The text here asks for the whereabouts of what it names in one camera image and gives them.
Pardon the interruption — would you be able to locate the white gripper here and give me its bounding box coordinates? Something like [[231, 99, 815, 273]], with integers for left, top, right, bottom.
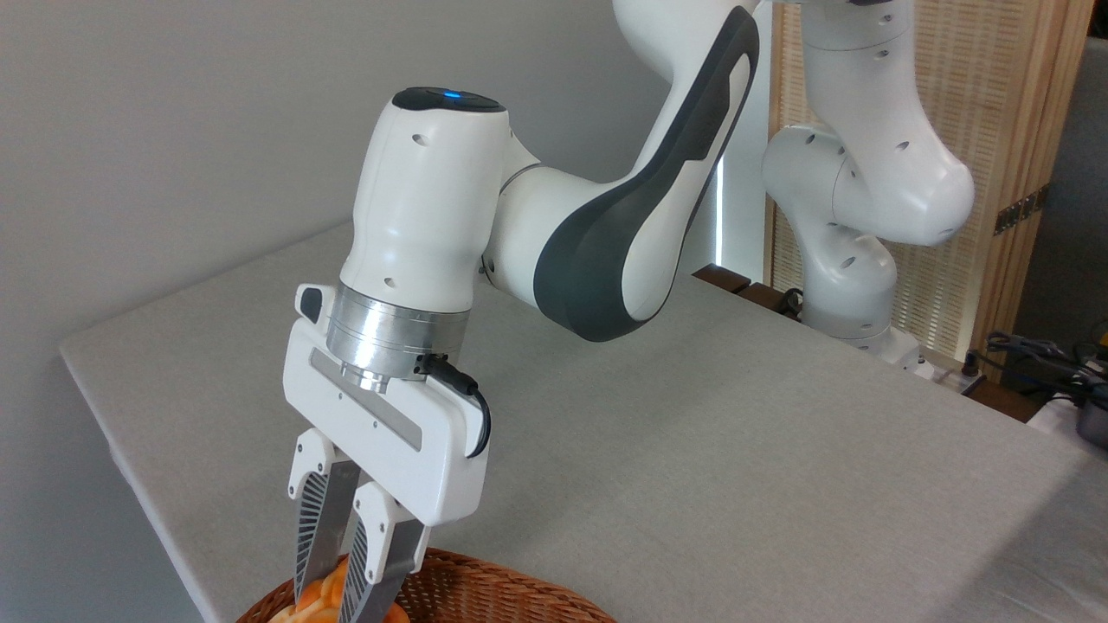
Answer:
[[283, 284, 493, 623]]

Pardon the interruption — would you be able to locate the golden croissant bread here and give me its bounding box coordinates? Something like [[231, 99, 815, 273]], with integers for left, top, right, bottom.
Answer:
[[267, 554, 409, 623]]

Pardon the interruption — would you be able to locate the brown wicker basket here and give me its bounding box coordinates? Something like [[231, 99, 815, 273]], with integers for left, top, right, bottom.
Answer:
[[235, 548, 617, 623]]

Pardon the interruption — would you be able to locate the grey tablecloth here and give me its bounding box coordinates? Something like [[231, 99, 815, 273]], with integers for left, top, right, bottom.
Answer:
[[59, 216, 1108, 623]]

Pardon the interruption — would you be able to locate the dark brown wooden table edge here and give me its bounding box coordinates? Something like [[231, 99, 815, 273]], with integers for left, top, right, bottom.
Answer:
[[692, 264, 1040, 423]]

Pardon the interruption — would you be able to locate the vertical white light strip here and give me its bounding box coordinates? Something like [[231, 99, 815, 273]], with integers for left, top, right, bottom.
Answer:
[[715, 156, 736, 269]]

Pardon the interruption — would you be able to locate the white power strip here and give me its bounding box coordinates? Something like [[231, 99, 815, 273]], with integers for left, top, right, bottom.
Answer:
[[918, 355, 988, 395]]

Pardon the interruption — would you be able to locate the metal screen hinge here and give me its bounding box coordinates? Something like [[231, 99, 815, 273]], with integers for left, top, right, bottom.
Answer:
[[994, 184, 1050, 236]]

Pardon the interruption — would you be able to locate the wooden slatted folding screen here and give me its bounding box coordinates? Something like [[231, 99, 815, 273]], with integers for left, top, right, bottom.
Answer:
[[766, 0, 1096, 373]]

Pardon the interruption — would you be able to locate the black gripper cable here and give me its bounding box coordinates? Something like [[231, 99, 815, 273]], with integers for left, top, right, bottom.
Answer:
[[415, 353, 493, 459]]

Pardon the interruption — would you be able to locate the black cable bundle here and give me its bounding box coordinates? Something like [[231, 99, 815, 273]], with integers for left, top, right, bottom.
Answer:
[[982, 331, 1108, 408]]

